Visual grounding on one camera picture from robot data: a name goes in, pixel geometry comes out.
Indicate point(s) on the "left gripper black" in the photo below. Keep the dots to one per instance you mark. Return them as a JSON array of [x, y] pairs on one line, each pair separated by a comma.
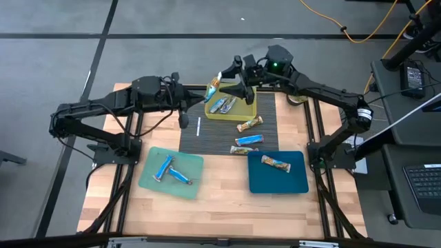
[[174, 96]]

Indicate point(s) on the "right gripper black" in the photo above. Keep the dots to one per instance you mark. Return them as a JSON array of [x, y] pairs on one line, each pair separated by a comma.
[[255, 74]]

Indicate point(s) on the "orange and blue granola bar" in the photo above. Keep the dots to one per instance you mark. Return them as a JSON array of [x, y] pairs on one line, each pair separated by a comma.
[[213, 87]]

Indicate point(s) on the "silver purple granola bar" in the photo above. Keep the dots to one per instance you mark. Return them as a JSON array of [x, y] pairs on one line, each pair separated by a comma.
[[228, 105]]

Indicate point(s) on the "silver blue granola bar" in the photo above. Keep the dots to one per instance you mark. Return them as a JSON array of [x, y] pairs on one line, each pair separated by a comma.
[[218, 105]]

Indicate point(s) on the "brown beige granola bar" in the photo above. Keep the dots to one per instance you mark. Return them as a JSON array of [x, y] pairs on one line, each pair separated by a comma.
[[249, 124]]

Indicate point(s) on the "blue and red granola bar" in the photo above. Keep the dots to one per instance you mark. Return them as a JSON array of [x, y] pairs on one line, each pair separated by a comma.
[[249, 140]]

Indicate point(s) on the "beige green granola bar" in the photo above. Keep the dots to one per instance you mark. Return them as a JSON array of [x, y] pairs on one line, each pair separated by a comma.
[[243, 150]]

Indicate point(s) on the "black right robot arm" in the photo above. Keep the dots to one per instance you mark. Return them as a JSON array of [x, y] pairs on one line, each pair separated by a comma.
[[327, 93]]

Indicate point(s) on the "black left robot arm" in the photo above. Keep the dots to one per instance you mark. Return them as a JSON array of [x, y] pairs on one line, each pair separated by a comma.
[[103, 103]]

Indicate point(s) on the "white pen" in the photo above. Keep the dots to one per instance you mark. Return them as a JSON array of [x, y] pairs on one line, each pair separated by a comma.
[[198, 126]]

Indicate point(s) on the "translucent yellow tray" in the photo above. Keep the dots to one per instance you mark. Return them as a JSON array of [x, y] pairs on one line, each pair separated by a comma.
[[241, 110]]

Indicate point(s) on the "dark striped table mat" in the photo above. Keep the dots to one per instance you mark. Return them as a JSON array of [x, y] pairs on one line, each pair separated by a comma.
[[220, 137]]

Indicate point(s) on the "small succulent in pot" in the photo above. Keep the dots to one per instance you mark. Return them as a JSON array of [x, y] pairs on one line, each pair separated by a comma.
[[297, 100]]

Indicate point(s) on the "translucent green tray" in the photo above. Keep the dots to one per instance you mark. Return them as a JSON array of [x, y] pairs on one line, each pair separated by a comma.
[[179, 189]]

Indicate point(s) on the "dark blue tray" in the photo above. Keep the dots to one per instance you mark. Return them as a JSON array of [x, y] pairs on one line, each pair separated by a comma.
[[275, 182]]

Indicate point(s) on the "dark grey side desk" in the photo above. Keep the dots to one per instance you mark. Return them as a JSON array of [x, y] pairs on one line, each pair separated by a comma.
[[386, 79]]

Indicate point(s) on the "black power adapter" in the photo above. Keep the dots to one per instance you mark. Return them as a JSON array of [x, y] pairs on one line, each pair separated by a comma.
[[412, 77]]

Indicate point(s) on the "black stand leg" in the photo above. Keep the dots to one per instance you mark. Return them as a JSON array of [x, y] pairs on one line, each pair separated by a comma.
[[413, 44]]

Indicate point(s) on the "grey furniture leg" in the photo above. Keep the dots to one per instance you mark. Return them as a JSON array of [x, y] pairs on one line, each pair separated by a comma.
[[10, 157]]

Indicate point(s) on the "black caster wheel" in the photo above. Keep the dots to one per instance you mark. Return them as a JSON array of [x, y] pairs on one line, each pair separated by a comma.
[[392, 218]]

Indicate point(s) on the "black keyboard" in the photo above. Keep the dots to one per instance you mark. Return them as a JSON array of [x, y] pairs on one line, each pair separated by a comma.
[[425, 187]]

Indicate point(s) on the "black aluminium table frame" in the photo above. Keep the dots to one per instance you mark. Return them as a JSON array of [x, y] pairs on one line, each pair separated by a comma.
[[308, 124]]

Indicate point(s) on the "black camera frame bar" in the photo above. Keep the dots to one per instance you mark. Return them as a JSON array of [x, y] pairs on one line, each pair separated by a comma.
[[220, 242]]

